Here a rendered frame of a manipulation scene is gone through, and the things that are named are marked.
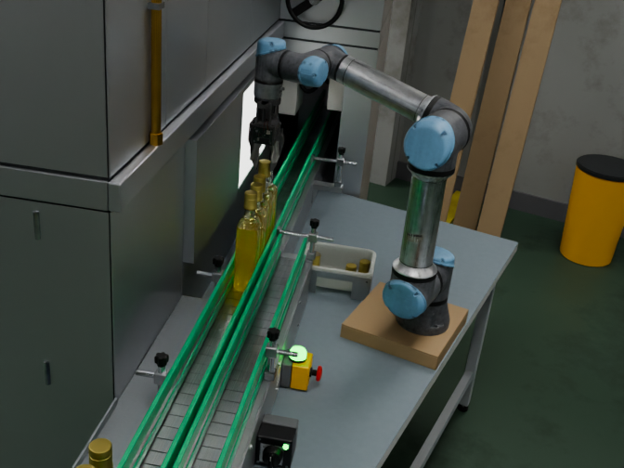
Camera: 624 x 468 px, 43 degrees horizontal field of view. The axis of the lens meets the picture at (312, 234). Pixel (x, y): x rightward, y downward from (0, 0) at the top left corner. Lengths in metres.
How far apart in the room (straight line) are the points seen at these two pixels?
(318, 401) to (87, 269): 0.70
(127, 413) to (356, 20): 1.75
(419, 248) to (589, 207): 2.64
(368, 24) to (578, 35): 2.18
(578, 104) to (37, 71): 3.92
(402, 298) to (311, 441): 0.44
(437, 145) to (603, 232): 2.84
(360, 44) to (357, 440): 1.58
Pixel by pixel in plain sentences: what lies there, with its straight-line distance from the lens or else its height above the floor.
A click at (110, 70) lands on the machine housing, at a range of 1.47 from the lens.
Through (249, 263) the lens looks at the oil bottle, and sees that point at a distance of 2.13.
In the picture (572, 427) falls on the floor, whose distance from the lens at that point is 3.41.
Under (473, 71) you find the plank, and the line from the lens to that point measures 4.63.
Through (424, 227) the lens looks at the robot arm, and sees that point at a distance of 1.98.
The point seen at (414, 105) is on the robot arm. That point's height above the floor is 1.42.
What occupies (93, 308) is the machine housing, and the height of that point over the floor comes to 1.11.
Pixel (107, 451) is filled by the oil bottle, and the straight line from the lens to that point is 1.25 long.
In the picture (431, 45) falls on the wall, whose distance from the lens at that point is 5.16.
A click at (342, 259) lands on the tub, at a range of 2.56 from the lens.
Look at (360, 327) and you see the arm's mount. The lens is 2.23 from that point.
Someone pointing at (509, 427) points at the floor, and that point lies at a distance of 3.31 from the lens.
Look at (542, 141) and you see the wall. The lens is 5.10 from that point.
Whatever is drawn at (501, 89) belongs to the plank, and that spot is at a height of 0.84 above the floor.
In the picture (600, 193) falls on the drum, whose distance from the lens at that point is 4.52.
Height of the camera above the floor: 1.99
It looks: 26 degrees down
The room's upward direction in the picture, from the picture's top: 6 degrees clockwise
